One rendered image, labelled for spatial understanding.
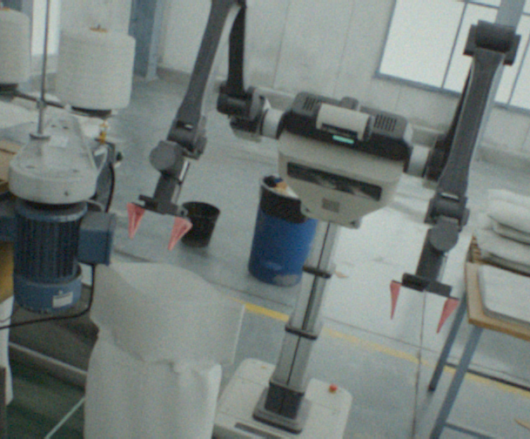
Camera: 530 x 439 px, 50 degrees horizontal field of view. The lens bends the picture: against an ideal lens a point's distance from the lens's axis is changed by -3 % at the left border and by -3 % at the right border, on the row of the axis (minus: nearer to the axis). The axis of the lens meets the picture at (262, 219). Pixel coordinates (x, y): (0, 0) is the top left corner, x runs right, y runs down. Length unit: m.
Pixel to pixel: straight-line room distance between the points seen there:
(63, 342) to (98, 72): 1.34
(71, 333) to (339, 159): 1.22
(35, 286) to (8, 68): 0.50
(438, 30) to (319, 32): 1.79
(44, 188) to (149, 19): 9.05
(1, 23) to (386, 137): 1.02
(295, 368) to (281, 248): 1.63
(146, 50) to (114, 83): 8.94
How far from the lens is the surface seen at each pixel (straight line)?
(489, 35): 1.34
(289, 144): 1.78
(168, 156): 1.26
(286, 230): 3.75
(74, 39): 1.30
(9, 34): 1.45
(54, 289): 1.33
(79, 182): 1.23
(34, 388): 2.29
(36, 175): 1.23
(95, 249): 1.30
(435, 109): 9.42
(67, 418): 2.17
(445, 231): 1.18
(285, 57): 9.65
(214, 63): 1.37
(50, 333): 2.40
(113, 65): 1.30
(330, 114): 1.59
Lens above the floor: 1.84
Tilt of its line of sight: 22 degrees down
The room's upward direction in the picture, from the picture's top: 12 degrees clockwise
